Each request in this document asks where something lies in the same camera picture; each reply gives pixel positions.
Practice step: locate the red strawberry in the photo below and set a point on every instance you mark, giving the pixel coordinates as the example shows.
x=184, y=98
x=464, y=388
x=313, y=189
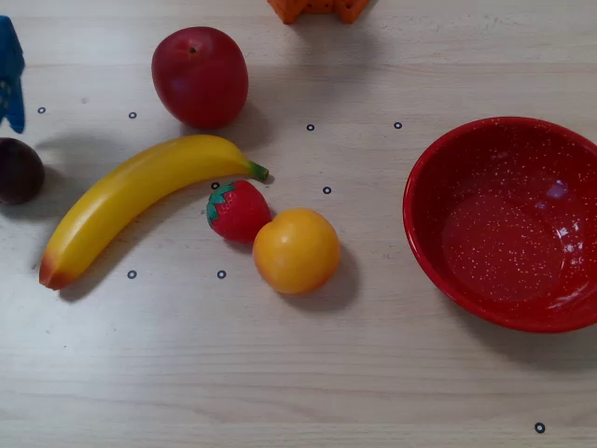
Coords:
x=240, y=212

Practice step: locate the blue gripper with motor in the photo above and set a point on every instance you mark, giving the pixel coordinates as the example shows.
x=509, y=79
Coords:
x=10, y=89

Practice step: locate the red apple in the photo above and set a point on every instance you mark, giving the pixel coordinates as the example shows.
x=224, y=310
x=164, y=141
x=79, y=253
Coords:
x=199, y=77

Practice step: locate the red speckled bowl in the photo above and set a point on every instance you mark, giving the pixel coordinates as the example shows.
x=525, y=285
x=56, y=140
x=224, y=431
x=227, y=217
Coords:
x=499, y=242

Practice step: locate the dark purple plum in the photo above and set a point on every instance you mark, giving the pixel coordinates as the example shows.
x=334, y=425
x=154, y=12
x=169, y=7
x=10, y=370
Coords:
x=18, y=172

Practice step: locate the orange robot base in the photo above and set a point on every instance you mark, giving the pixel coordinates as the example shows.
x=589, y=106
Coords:
x=317, y=7

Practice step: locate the orange yellow peach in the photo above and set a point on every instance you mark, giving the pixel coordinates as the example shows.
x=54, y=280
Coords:
x=296, y=252

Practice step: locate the yellow banana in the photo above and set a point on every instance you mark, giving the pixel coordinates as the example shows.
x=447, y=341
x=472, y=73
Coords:
x=140, y=186

